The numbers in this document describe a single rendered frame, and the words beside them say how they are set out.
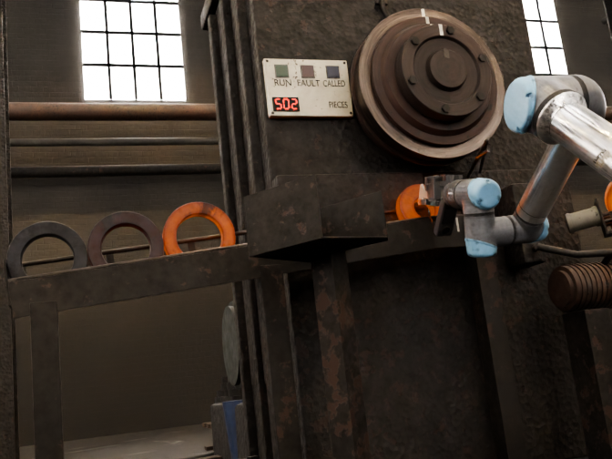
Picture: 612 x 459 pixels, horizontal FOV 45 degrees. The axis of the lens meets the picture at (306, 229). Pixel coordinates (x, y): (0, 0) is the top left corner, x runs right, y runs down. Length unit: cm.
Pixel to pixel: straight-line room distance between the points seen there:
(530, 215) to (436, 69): 52
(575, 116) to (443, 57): 72
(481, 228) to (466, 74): 53
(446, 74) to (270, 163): 56
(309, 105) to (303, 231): 73
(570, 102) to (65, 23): 777
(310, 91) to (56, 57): 670
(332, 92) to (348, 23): 26
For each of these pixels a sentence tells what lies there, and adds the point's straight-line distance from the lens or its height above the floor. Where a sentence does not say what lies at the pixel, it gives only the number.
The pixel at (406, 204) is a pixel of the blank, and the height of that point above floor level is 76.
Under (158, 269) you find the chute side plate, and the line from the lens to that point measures 182.
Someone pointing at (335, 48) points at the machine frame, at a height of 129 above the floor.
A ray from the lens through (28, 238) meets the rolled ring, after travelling 186.
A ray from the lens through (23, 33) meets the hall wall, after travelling 889.
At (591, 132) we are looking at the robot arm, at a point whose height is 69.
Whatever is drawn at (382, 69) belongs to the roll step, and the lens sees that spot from 214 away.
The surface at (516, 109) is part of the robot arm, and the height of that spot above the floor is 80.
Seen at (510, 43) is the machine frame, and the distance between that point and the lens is 262.
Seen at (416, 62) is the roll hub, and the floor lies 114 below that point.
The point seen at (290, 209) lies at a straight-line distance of 156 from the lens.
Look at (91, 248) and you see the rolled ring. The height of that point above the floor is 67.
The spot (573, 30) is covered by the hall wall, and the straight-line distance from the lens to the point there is 1134.
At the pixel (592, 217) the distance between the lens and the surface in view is 225.
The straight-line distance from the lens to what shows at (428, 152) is 213.
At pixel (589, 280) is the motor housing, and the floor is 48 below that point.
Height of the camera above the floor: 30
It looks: 12 degrees up
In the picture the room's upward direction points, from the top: 7 degrees counter-clockwise
